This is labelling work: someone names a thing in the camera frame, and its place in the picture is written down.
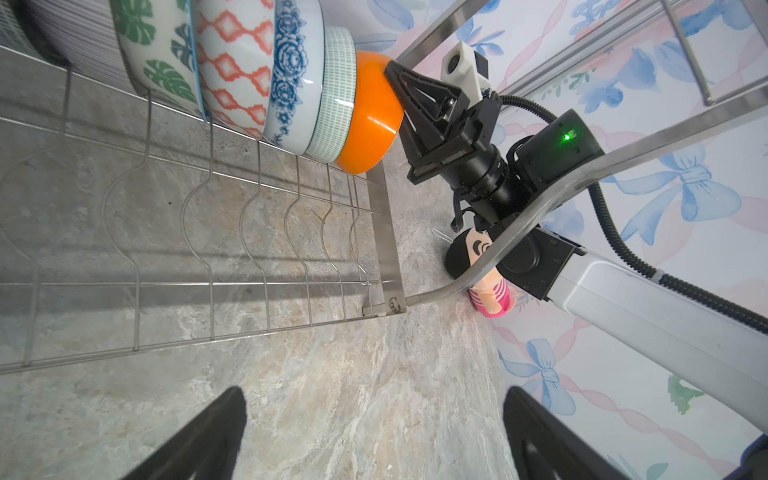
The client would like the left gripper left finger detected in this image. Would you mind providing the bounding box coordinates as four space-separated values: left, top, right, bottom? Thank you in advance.
125 386 247 479

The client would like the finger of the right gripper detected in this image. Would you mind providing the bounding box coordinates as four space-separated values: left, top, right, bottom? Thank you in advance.
384 61 469 159

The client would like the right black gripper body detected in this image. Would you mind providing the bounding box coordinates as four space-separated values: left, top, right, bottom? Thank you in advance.
406 93 534 222

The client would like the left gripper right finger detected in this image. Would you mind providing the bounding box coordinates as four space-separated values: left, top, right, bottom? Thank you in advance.
503 386 624 479

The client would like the white orange bowl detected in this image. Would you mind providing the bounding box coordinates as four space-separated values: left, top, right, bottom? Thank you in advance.
336 51 404 175

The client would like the pale green bowl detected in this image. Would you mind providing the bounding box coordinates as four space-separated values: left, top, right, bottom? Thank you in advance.
305 27 357 163

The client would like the blue white patterned bowl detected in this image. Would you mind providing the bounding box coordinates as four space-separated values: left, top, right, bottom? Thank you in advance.
263 0 325 155

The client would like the blue mesh pattern bowl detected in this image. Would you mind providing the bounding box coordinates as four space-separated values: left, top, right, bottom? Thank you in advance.
191 0 275 139

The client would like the stainless steel dish rack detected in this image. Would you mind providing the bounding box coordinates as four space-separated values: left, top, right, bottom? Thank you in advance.
0 0 768 376

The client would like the green leaf pattern bowl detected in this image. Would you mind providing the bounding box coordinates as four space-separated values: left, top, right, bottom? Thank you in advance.
109 0 207 120

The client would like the pink purple glass bowl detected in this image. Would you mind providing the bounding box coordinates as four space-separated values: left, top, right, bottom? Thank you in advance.
27 0 127 76

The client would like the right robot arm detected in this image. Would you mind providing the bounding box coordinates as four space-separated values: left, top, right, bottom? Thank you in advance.
384 62 767 430

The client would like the plush doll pink shirt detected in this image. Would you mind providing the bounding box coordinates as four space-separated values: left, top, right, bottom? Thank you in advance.
444 228 515 319

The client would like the black corrugated cable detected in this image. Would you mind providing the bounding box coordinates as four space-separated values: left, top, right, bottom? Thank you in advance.
497 94 768 336

